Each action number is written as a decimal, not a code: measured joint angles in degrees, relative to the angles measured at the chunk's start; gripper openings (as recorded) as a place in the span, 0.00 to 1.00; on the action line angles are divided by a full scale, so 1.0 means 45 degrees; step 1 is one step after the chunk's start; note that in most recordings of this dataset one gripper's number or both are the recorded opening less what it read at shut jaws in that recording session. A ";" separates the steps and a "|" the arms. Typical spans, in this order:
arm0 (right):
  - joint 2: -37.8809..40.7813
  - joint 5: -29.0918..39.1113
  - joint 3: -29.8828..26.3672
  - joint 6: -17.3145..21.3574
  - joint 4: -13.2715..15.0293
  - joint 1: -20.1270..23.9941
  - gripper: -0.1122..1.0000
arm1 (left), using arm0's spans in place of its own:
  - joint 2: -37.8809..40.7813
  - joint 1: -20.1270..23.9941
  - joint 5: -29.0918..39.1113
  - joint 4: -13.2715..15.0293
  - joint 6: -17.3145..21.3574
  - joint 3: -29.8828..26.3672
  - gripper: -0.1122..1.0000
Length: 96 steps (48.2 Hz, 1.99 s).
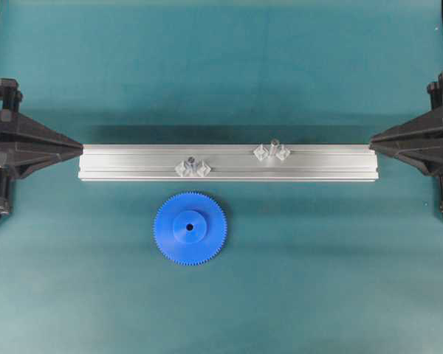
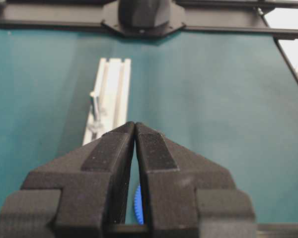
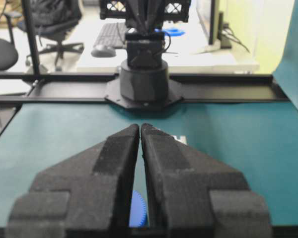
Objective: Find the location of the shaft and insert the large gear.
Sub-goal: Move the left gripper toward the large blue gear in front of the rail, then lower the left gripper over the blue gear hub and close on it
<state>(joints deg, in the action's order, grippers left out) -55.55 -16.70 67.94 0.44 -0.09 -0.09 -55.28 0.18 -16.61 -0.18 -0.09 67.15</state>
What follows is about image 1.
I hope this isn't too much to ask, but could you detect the large blue plastic gear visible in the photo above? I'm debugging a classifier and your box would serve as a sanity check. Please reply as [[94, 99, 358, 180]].
[[153, 192, 228, 266]]

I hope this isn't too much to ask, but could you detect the left clear shaft mount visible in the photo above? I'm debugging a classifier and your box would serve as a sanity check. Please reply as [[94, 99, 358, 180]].
[[174, 156, 211, 178]]

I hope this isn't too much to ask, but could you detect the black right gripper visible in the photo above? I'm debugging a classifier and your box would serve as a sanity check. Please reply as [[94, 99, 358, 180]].
[[370, 72, 443, 176]]

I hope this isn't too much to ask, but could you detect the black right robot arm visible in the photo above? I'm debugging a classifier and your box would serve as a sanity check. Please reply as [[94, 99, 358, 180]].
[[370, 72, 443, 214]]

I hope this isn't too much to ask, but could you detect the right clear shaft mount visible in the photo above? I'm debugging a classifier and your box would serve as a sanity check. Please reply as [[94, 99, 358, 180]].
[[253, 139, 291, 162]]

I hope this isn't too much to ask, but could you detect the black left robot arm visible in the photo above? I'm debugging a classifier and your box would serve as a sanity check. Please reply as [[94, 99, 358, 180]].
[[0, 79, 83, 219]]

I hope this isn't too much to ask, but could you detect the clear shaft mount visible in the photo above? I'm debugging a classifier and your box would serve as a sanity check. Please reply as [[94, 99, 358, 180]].
[[253, 139, 291, 162], [174, 156, 211, 178]]

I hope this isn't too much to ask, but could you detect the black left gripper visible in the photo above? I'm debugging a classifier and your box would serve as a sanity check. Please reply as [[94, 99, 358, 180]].
[[0, 79, 83, 179]]

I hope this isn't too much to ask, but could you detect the silver aluminium extrusion rail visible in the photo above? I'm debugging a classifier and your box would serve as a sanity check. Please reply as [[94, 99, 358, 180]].
[[78, 144, 379, 182]]

